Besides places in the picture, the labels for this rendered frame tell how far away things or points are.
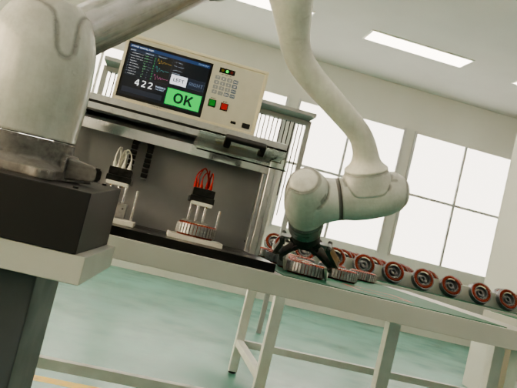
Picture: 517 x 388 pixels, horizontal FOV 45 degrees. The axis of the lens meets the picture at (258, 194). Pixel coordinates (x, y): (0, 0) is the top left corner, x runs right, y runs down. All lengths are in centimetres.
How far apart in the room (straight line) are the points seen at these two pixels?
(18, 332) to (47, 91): 35
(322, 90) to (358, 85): 734
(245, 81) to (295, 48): 56
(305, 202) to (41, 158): 64
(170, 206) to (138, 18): 83
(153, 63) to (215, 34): 659
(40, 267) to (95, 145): 116
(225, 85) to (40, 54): 101
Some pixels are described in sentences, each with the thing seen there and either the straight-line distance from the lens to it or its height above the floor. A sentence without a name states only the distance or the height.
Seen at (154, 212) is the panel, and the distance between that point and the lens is 199.
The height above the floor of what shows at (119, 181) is 88.
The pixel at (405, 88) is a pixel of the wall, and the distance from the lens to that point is 897.
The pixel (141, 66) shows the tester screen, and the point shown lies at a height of 123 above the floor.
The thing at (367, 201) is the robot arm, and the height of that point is 96.
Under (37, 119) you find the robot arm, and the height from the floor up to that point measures 92.
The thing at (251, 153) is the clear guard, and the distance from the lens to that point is 163.
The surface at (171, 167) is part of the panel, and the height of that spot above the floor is 97.
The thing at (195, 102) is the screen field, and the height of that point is 117.
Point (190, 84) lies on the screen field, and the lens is 190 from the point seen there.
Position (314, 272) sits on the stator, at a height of 77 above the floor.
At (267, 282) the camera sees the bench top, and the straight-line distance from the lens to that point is 151.
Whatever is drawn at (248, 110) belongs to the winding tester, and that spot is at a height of 119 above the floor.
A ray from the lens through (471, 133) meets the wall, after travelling 929.
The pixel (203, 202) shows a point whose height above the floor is 88.
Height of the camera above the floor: 83
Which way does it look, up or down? 4 degrees up
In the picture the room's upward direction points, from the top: 14 degrees clockwise
